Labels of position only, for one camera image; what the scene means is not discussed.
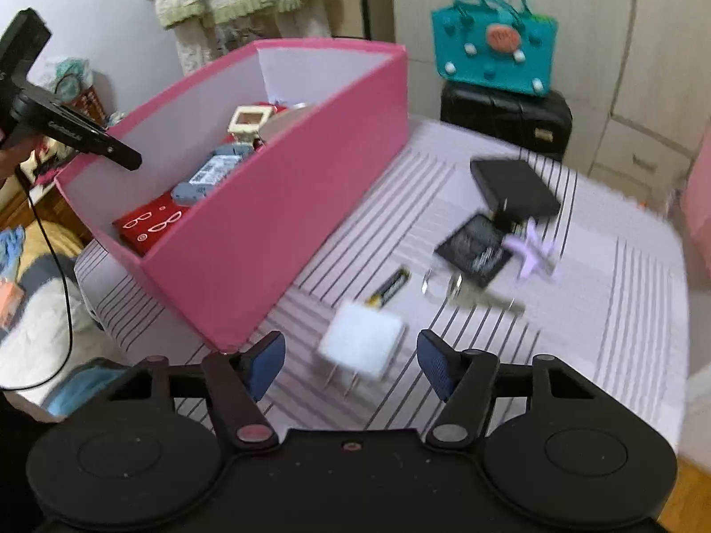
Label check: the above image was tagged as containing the striped tablecloth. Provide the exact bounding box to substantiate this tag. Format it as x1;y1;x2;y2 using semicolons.
74;113;693;446

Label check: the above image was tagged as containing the patterned gift bag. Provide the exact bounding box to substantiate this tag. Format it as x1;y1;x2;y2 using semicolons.
54;58;110;130

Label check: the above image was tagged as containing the red glasses-print case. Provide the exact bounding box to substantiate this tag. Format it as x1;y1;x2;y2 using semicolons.
112;192;193;258

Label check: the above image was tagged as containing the grey three-door wardrobe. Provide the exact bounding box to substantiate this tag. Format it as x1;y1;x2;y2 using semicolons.
389;0;711;219

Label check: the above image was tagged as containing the black suitcase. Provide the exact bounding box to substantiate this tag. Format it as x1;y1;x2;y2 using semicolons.
439;80;573;163

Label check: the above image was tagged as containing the grey-blue pocket router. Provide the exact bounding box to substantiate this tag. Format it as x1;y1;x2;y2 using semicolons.
170;143;252;206

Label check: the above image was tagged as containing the pink shopping bag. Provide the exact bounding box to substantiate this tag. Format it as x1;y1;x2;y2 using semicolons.
680;121;711;246

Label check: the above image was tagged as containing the pink case clear lid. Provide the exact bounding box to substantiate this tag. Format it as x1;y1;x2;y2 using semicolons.
258;102;319;148

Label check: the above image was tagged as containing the black yellow cylindrical battery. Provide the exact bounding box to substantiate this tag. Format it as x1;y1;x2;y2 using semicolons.
363;267;412;310

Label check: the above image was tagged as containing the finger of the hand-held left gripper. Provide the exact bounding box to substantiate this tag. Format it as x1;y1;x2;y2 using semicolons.
38;100;144;172

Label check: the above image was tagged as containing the white plug charger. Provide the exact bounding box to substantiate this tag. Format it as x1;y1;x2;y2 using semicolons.
316;300;406;401

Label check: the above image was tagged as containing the beige fluffy garment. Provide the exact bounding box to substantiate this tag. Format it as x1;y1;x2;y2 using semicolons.
165;0;335;76

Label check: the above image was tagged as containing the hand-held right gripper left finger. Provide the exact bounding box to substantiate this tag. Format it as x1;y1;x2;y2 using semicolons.
104;330;288;452

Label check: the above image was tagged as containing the purple hair clip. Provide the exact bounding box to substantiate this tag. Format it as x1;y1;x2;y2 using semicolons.
502;220;559;282

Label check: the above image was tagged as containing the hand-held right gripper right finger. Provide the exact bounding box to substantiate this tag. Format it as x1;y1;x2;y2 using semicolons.
416;329;602;450

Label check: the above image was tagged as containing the cream hair claw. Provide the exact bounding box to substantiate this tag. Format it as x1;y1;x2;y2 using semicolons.
226;105;273;143

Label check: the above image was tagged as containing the black rectangular box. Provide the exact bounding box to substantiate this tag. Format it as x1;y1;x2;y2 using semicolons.
469;158;562;221

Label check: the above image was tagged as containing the teal felt handbag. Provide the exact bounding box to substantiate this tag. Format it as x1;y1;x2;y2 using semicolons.
431;0;559;97

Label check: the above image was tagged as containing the pink cardboard box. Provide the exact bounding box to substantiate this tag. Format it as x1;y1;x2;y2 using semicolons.
54;38;410;353

